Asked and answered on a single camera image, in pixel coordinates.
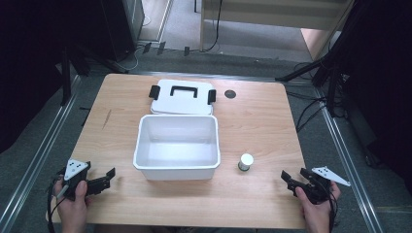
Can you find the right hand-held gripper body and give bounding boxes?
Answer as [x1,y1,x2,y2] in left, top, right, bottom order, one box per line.
[303,165,352,206]

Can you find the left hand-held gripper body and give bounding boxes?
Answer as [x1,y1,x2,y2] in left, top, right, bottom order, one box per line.
[58,158,91,202]

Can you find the person's right hand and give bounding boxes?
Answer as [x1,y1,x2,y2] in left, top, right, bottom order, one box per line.
[294,180,342,233]

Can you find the person's left hand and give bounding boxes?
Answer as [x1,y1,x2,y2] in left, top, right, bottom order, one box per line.
[52,179,93,233]

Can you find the small white bottle green label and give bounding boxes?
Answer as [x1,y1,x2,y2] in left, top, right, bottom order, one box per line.
[237,152,255,173]

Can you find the white plastic storage box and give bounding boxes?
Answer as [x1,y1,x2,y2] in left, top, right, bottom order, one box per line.
[132,114,222,182]

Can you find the black tripod stand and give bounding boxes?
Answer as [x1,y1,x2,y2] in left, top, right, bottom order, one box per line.
[275,48,349,118]

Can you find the black curtain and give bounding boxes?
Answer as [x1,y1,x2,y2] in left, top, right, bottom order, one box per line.
[0,0,108,154]
[333,0,412,187]

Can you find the black cabinet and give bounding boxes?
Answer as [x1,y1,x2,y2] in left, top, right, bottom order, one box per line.
[99,0,146,63]

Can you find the light wooden furniture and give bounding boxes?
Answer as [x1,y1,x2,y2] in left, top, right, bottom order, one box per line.
[198,0,357,62]

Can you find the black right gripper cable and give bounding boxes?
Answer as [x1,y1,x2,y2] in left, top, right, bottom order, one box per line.
[326,181,340,233]

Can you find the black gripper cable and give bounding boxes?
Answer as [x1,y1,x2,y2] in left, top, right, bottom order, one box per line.
[326,181,340,233]
[46,176,66,233]

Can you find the metal floor rail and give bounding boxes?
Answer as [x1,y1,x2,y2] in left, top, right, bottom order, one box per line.
[0,75,82,229]
[313,86,386,233]

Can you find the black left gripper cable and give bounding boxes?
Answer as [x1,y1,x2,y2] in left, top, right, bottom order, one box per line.
[46,176,66,233]

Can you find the black floor cables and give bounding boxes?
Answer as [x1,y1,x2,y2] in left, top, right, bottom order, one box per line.
[285,90,328,134]

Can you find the white lid with black handle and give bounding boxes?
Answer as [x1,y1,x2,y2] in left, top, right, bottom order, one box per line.
[148,79,218,117]

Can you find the white floor cable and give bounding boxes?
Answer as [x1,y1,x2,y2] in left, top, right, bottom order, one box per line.
[111,14,154,74]

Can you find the black hanging cable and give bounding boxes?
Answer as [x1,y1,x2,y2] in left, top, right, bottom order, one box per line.
[203,0,224,53]

